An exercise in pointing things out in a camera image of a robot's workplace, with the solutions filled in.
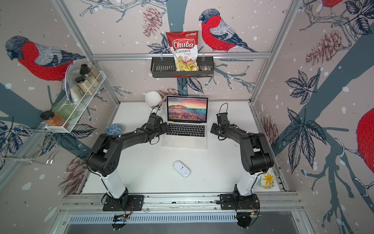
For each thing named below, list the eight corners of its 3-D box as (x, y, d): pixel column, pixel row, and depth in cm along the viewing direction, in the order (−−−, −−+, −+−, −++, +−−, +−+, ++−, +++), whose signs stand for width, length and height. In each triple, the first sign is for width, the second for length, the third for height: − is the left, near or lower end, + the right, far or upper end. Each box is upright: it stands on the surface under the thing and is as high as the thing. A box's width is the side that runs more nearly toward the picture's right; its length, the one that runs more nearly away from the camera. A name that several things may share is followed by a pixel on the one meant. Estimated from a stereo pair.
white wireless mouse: (171, 166, 88) (171, 164, 86) (178, 159, 91) (178, 158, 89) (186, 180, 83) (185, 179, 81) (192, 172, 86) (192, 171, 84)
